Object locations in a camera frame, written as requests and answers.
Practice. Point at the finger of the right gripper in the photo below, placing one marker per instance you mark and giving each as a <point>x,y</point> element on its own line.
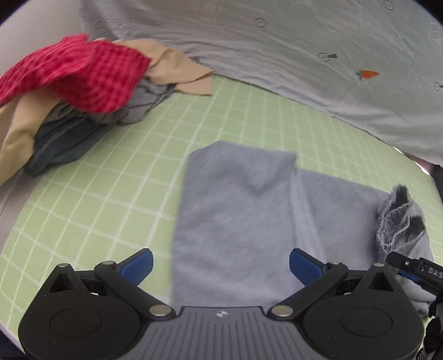
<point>424,273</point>

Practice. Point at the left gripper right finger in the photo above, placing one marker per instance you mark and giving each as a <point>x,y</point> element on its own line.
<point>308,269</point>

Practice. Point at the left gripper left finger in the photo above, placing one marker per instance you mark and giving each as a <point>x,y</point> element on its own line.
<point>134,269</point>

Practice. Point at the green grid cutting mat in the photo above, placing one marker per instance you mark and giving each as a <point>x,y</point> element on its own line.
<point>123,194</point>

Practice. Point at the dark teal garment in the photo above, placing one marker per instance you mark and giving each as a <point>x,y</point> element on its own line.
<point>64,141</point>

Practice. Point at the grey blue garment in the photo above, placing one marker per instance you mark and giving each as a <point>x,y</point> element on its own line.
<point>145,97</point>

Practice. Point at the beige garment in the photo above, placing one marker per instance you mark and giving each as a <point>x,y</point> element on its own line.
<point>22,117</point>

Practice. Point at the red checkered garment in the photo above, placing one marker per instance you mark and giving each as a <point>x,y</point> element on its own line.
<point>92,76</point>

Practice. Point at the grey carrot print bedsheet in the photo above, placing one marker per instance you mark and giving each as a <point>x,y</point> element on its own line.
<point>374,64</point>

